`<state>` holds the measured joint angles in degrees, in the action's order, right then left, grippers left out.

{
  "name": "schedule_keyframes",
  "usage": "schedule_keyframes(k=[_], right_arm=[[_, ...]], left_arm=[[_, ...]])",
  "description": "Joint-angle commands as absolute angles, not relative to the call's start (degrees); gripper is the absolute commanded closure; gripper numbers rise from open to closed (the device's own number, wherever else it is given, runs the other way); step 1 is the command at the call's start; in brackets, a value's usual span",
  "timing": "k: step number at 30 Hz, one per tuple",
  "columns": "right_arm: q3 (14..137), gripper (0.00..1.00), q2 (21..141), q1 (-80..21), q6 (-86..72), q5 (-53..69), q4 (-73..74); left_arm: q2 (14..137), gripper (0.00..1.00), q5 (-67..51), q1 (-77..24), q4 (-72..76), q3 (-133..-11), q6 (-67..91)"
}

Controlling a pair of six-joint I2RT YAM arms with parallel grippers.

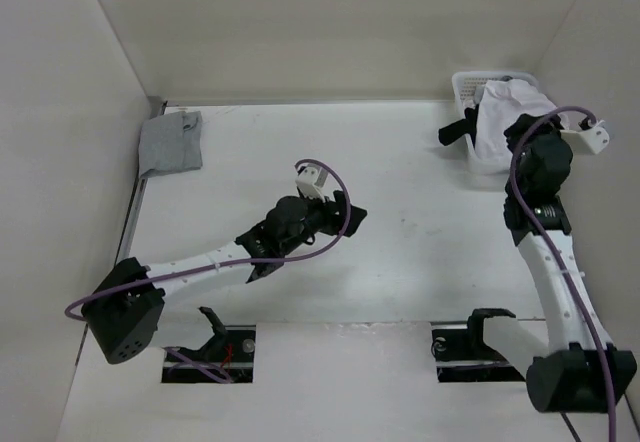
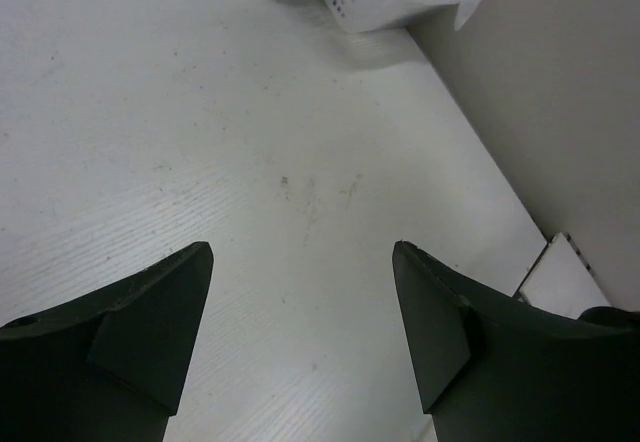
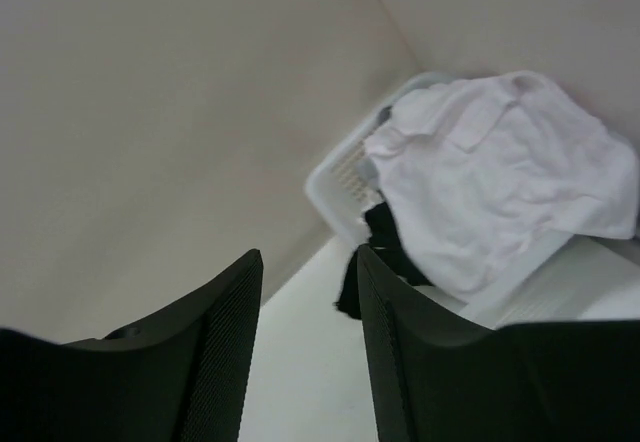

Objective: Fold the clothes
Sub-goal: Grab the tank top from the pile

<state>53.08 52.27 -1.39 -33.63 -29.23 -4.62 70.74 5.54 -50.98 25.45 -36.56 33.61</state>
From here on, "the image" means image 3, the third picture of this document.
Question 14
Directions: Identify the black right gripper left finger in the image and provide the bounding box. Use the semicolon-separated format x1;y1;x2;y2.
1;249;263;441

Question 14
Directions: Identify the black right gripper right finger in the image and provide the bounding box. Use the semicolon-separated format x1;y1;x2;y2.
357;245;639;441

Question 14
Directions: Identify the black garment in basket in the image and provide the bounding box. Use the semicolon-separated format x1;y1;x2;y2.
334;202;432;320

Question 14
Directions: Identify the white plastic laundry basket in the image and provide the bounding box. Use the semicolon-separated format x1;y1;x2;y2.
305;72;639;328

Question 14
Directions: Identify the white garment in basket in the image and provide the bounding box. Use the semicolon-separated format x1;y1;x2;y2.
364;71;639;302

